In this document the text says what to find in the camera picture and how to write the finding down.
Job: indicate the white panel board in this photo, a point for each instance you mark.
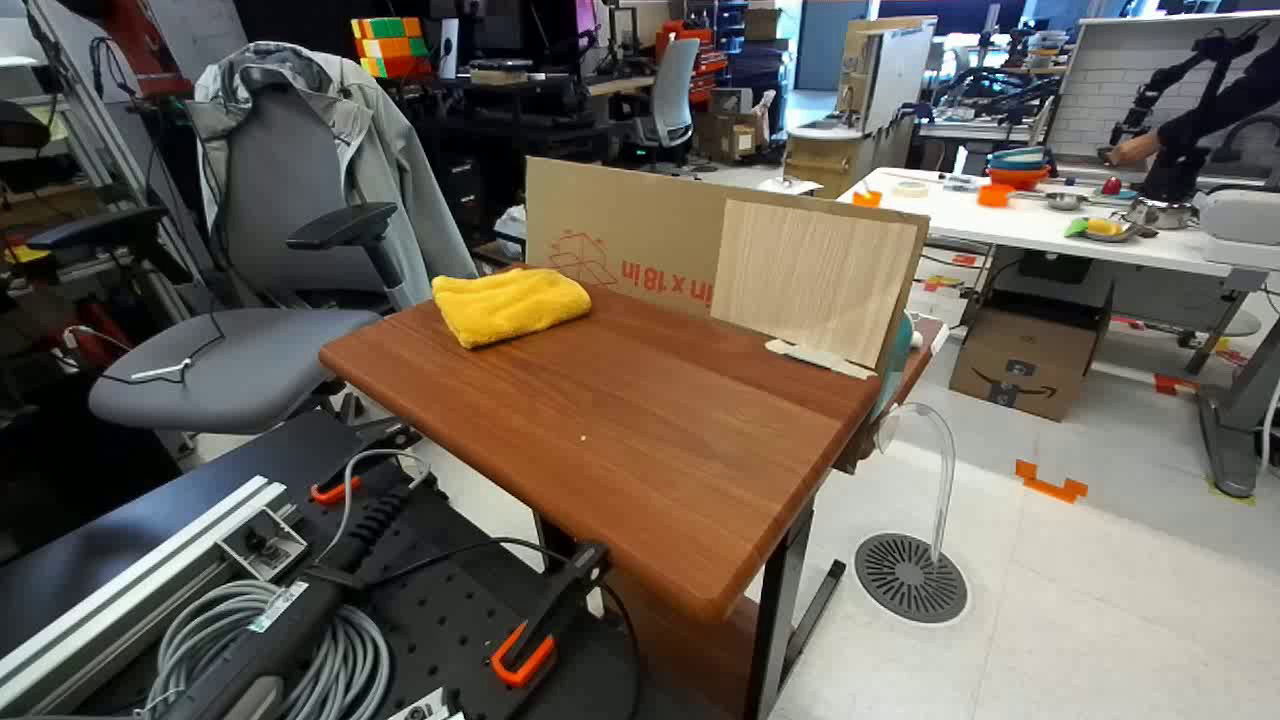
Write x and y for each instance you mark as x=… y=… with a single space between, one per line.
x=1107 y=80

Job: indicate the grey office chair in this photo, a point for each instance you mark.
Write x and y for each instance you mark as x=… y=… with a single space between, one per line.
x=243 y=362

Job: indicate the yellow towel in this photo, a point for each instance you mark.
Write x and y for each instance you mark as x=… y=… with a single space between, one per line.
x=505 y=304

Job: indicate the large cardboard box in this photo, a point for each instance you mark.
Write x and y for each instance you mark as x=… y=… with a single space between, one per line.
x=813 y=283

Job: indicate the bare hand of person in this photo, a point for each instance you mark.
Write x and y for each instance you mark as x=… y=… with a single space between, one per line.
x=1135 y=150

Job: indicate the cardboard box with drone print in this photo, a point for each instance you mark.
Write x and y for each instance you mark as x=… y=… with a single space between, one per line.
x=1027 y=362

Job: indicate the long aluminium rail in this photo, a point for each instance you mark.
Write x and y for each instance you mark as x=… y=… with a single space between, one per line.
x=126 y=580

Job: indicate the black table frame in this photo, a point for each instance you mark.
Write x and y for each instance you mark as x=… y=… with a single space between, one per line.
x=779 y=613

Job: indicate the white desk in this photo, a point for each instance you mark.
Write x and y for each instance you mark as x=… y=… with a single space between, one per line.
x=1012 y=224

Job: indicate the orange bowl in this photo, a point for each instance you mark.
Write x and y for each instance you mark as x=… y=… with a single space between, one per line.
x=1018 y=170

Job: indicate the large brown cardboard sheet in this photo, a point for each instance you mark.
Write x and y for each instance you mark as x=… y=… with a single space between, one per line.
x=613 y=224

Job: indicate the small orange part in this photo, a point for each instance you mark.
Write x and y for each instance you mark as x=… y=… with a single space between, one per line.
x=992 y=194
x=869 y=200

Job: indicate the grey jacket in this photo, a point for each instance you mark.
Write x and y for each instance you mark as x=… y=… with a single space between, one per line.
x=387 y=147

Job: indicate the dark sleeved forearm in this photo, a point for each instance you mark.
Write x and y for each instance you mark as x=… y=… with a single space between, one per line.
x=1224 y=105

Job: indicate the orange floor bracket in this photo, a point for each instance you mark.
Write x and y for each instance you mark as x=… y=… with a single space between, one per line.
x=1049 y=480

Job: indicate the multicoloured block box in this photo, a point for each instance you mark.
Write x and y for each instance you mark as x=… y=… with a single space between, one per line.
x=391 y=44

